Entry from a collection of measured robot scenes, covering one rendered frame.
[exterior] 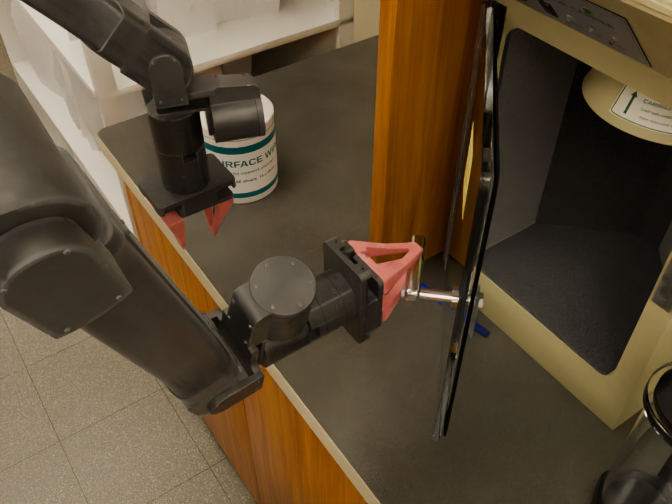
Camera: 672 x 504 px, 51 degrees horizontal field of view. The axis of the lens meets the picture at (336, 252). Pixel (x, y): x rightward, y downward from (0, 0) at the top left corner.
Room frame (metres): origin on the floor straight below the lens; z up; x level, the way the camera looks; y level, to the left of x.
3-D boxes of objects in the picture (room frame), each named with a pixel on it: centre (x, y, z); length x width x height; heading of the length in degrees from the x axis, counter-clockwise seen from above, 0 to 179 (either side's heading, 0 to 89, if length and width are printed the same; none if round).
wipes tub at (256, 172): (0.98, 0.17, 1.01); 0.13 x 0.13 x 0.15
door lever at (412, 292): (0.50, -0.10, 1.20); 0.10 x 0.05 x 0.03; 171
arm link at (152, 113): (0.67, 0.18, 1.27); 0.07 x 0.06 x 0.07; 105
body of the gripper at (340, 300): (0.46, 0.01, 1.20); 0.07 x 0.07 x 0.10; 34
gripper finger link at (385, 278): (0.50, -0.05, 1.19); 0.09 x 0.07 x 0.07; 124
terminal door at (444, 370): (0.57, -0.14, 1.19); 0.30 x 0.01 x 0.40; 171
